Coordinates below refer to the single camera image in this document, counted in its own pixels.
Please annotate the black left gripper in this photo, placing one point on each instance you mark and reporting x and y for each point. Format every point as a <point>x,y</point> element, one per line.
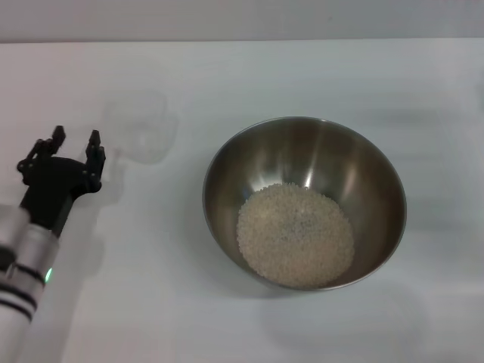
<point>56,181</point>

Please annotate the clear plastic measuring cup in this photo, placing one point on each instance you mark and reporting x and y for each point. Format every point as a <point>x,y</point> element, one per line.
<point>147,128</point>

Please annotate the stainless steel bowl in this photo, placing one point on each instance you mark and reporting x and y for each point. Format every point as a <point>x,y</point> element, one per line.
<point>302,159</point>

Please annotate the white rice grains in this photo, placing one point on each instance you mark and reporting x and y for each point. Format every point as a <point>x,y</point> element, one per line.
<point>295,238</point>

